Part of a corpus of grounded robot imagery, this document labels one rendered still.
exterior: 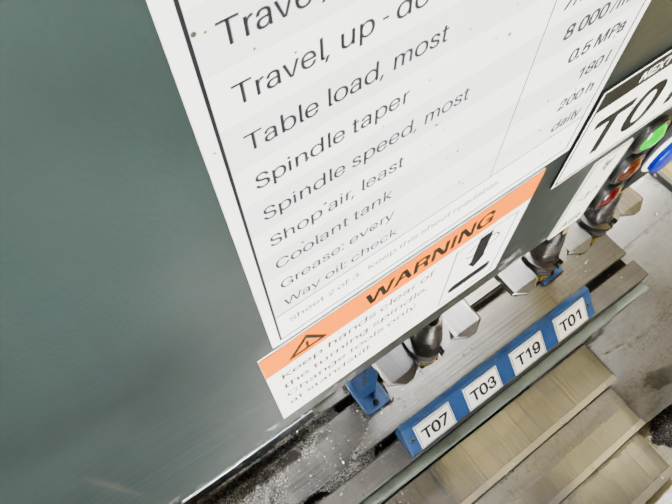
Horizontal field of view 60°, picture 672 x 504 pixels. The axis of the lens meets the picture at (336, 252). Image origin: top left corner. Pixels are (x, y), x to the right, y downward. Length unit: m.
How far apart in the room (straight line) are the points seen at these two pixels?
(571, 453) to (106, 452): 1.18
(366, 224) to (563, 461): 1.16
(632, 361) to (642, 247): 0.26
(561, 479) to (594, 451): 0.10
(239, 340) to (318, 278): 0.03
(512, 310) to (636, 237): 0.41
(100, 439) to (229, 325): 0.06
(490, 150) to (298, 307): 0.09
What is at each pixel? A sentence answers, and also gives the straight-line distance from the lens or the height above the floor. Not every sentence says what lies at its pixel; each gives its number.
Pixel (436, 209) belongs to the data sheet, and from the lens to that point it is 0.22.
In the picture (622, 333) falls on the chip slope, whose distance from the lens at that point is 1.46.
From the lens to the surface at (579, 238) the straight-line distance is 0.93.
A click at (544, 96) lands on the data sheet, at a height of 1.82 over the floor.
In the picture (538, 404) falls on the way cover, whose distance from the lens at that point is 1.33.
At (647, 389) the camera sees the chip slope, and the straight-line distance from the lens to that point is 1.46.
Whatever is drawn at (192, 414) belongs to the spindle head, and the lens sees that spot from 0.24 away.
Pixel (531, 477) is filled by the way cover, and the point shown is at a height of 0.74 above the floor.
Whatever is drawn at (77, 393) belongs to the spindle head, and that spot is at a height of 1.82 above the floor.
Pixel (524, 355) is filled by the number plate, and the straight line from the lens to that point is 1.14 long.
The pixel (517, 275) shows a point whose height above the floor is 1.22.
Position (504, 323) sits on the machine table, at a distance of 1.19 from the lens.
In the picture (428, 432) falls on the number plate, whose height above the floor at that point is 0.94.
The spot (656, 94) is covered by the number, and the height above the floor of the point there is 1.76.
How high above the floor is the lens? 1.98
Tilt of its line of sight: 63 degrees down
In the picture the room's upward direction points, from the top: 2 degrees counter-clockwise
